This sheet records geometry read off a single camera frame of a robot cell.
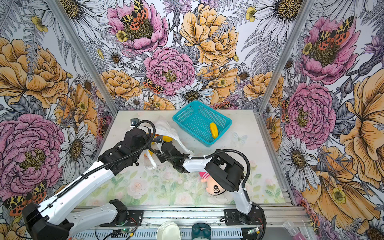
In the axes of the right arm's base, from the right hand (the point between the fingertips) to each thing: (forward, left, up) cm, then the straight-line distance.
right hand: (160, 150), depth 89 cm
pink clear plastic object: (-40, -64, -7) cm, 76 cm away
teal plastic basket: (+30, -20, -9) cm, 38 cm away
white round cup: (-38, -7, -8) cm, 40 cm away
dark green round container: (-39, -22, 0) cm, 45 cm away
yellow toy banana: (+18, -34, -5) cm, 38 cm away
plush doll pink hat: (-23, -31, -4) cm, 39 cm away
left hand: (-2, +5, +15) cm, 17 cm away
